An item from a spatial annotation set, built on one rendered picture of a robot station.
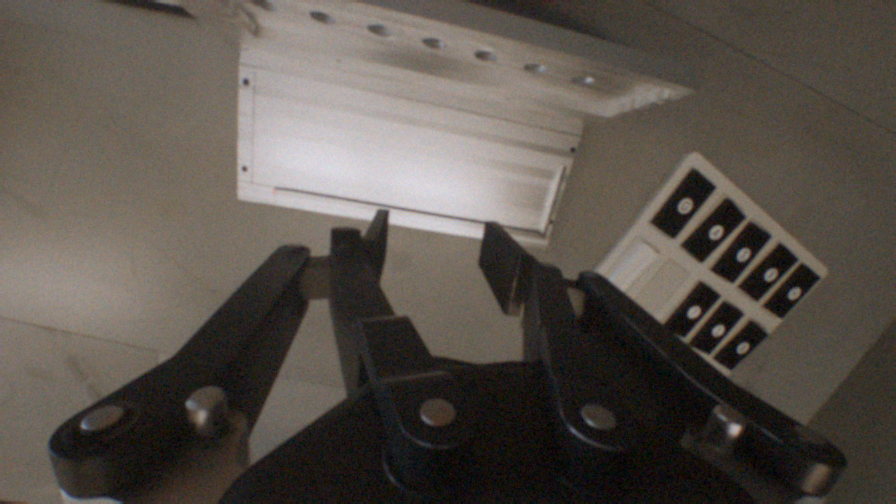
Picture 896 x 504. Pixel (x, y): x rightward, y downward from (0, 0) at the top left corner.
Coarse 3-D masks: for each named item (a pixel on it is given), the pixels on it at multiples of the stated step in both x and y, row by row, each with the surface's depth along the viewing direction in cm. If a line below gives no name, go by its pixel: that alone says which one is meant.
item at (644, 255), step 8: (640, 248) 55; (648, 248) 55; (632, 256) 56; (640, 256) 55; (648, 256) 55; (656, 256) 55; (624, 264) 56; (632, 264) 55; (640, 264) 56; (648, 264) 56; (616, 272) 57; (624, 272) 56; (632, 272) 56; (640, 272) 56; (616, 280) 56; (624, 280) 57; (632, 280) 57; (624, 288) 57
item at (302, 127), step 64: (256, 64) 41; (256, 128) 44; (320, 128) 44; (384, 128) 45; (448, 128) 46; (512, 128) 47; (576, 128) 47; (256, 192) 46; (320, 192) 47; (384, 192) 48; (448, 192) 49; (512, 192) 50
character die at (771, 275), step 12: (780, 252) 58; (768, 264) 58; (780, 264) 59; (792, 264) 59; (756, 276) 59; (768, 276) 59; (780, 276) 59; (744, 288) 59; (756, 288) 60; (768, 288) 60; (756, 300) 61
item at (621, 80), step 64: (192, 0) 28; (256, 0) 29; (320, 0) 27; (384, 0) 24; (448, 0) 25; (320, 64) 39; (384, 64) 36; (448, 64) 36; (512, 64) 33; (576, 64) 30; (640, 64) 27
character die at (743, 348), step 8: (744, 328) 64; (752, 328) 64; (760, 328) 63; (736, 336) 64; (744, 336) 64; (752, 336) 64; (760, 336) 64; (728, 344) 65; (736, 344) 64; (744, 344) 64; (752, 344) 65; (720, 352) 65; (728, 352) 65; (736, 352) 65; (744, 352) 65; (720, 360) 65; (728, 360) 65; (736, 360) 66; (728, 368) 66
